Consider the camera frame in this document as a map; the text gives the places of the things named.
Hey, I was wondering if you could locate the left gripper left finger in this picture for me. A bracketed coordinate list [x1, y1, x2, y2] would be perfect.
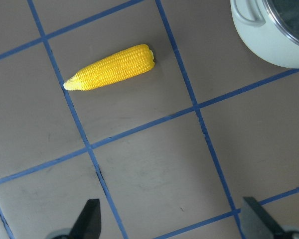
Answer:
[69, 199, 101, 239]

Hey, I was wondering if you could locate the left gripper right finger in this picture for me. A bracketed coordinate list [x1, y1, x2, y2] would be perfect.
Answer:
[240, 197, 284, 239]

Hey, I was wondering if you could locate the yellow corn cob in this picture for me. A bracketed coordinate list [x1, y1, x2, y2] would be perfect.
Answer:
[63, 44, 155, 91]

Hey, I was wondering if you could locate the glass pot lid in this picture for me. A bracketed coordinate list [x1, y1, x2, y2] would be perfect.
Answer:
[263, 0, 299, 46]

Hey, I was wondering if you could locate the pale green cooking pot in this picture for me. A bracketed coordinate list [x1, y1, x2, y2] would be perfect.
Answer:
[230, 0, 299, 69]

